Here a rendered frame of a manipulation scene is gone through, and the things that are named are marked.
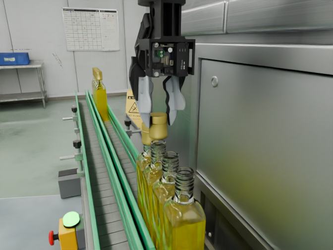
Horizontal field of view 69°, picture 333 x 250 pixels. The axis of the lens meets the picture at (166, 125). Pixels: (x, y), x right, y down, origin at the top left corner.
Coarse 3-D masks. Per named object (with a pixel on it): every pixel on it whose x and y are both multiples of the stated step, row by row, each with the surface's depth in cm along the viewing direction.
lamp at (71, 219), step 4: (68, 212) 71; (72, 212) 71; (64, 216) 69; (68, 216) 69; (72, 216) 69; (76, 216) 70; (64, 220) 68; (68, 220) 68; (72, 220) 68; (76, 220) 69; (64, 224) 69; (68, 224) 68; (72, 224) 69; (76, 224) 69; (68, 228) 69
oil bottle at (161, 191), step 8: (160, 184) 42; (168, 184) 42; (152, 192) 45; (160, 192) 41; (168, 192) 41; (152, 200) 45; (160, 200) 41; (152, 208) 46; (160, 208) 41; (152, 216) 47; (160, 216) 42; (160, 224) 42; (160, 232) 43; (160, 240) 44; (160, 248) 44
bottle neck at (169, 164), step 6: (162, 156) 41; (168, 156) 43; (174, 156) 41; (162, 162) 42; (168, 162) 40; (174, 162) 40; (162, 168) 42; (168, 168) 41; (174, 168) 41; (162, 174) 43; (168, 174) 41; (174, 174) 41; (168, 180) 42; (174, 180) 42
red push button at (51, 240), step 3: (51, 231) 70; (51, 234) 69; (57, 234) 70; (51, 237) 68; (54, 237) 69; (57, 237) 70; (51, 240) 68; (54, 240) 70; (51, 243) 68; (54, 243) 70
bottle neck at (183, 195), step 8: (176, 168) 37; (184, 168) 37; (176, 176) 36; (184, 176) 35; (192, 176) 36; (176, 184) 36; (184, 184) 35; (192, 184) 36; (176, 192) 37; (184, 192) 36; (192, 192) 37; (176, 200) 37; (184, 200) 36; (192, 200) 37
